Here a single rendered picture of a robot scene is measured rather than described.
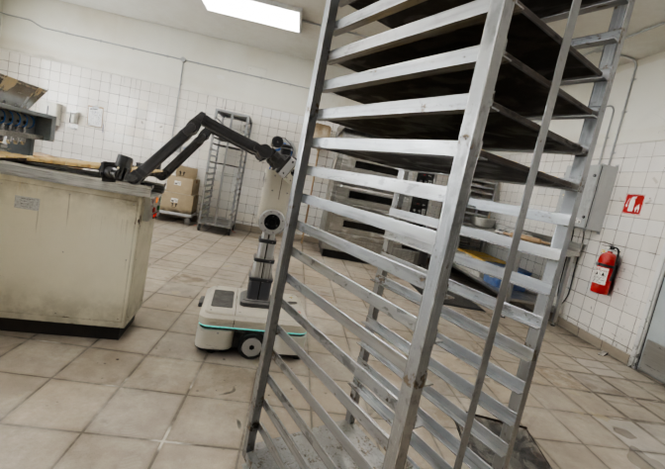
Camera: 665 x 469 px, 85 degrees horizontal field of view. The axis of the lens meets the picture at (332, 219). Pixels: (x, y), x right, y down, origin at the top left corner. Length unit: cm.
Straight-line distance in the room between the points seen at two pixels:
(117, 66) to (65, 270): 505
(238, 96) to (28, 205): 453
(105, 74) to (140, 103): 66
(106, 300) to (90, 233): 38
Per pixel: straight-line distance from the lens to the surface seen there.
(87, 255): 234
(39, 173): 238
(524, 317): 112
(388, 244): 144
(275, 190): 219
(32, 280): 248
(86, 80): 722
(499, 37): 75
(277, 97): 638
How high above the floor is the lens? 112
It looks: 6 degrees down
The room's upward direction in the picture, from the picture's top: 11 degrees clockwise
